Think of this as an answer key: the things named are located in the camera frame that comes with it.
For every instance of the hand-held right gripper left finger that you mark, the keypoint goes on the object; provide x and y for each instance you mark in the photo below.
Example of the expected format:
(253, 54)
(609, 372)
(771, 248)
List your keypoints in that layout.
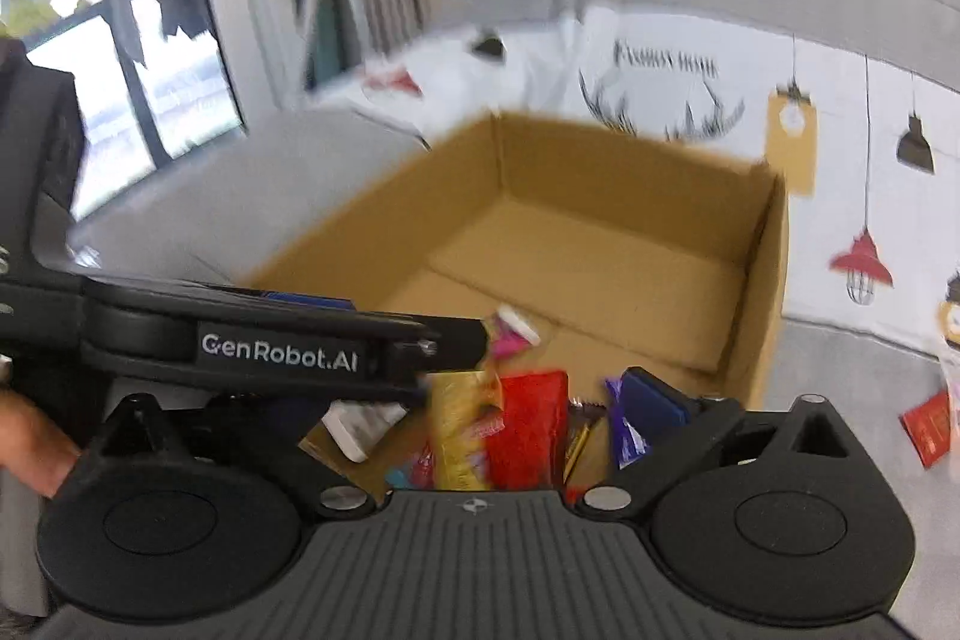
(247, 437)

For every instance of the white framed window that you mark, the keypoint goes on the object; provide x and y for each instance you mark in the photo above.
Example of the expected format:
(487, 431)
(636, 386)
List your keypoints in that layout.
(187, 85)

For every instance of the red flat snack packet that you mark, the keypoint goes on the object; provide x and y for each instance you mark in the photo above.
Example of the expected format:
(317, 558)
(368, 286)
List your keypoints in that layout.
(930, 431)

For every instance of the purple snack wrapper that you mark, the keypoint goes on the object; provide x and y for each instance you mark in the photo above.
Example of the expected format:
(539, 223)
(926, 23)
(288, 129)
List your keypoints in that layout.
(622, 434)

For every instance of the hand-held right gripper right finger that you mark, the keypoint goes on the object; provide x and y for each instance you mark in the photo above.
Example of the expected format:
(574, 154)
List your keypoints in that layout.
(654, 401)

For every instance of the pile of snack packets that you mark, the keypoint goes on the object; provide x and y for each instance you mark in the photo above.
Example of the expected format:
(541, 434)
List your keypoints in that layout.
(532, 437)

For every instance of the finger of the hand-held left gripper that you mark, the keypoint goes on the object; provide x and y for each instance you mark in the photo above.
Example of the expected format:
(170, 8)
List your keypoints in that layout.
(450, 347)
(307, 301)

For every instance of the pink white candy packet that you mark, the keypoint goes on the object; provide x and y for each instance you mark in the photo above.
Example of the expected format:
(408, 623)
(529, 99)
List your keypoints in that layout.
(517, 329)

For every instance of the person's left hand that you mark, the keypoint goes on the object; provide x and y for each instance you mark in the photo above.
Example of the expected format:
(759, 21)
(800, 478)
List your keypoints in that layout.
(34, 441)

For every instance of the brown cardboard box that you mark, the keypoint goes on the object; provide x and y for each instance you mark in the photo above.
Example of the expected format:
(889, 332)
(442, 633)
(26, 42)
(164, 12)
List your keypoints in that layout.
(600, 265)

